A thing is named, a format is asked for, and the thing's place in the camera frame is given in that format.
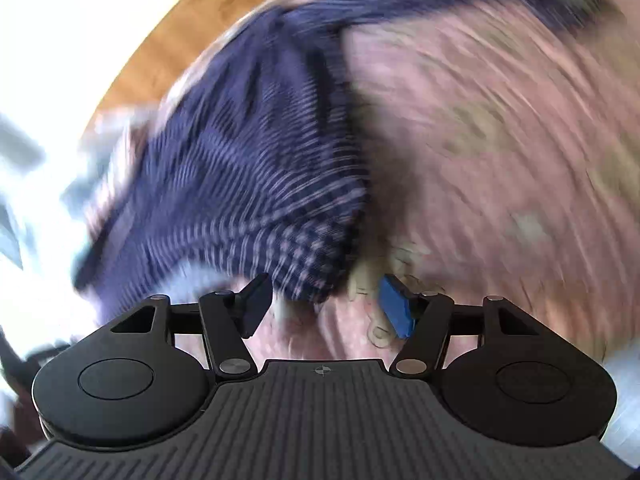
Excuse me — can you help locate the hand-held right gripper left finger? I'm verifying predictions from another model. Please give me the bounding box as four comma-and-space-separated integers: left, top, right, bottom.
110, 272, 274, 377

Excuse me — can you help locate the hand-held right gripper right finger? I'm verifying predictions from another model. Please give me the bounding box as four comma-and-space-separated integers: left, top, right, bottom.
378, 274, 542, 377

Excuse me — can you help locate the blue checked shirt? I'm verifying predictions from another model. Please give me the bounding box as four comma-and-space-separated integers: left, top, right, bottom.
72, 0, 622, 307

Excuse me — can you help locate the pink bear print blanket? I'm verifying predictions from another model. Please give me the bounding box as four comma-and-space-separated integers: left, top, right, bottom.
85, 0, 640, 367

